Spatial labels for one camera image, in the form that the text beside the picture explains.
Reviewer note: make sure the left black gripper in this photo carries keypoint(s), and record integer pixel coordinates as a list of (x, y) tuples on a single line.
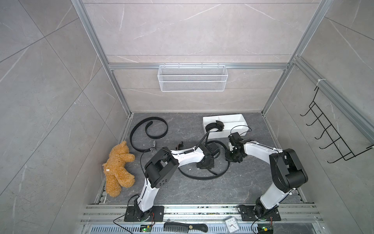
[(212, 166)]

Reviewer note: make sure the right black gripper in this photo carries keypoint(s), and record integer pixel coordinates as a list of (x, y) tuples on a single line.
[(239, 159)]

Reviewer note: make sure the long black leather belt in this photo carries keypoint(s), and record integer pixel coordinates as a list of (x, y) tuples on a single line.
[(216, 126)]

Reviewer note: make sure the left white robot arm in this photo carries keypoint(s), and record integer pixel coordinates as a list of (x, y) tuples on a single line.
[(160, 169)]

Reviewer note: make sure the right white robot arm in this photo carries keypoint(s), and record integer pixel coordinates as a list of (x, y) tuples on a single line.
[(287, 171)]

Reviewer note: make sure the white divided storage box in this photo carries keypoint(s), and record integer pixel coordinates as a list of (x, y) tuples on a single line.
[(233, 123)]

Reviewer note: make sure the small white clock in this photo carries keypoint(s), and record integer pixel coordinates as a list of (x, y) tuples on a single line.
[(232, 225)]

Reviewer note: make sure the black comb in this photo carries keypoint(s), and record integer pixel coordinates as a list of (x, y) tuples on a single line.
[(184, 227)]

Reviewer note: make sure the brown teddy bear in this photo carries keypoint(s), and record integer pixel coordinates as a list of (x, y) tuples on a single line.
[(115, 172)]

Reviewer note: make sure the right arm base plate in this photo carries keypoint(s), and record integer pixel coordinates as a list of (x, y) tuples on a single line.
[(247, 213)]

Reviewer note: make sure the white wire mesh basket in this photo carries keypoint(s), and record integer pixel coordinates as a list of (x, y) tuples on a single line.
[(192, 78)]

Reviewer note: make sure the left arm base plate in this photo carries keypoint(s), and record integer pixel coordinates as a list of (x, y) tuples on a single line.
[(134, 214)]

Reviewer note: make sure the black wire hook rack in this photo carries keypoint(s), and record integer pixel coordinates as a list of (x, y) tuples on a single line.
[(329, 130)]

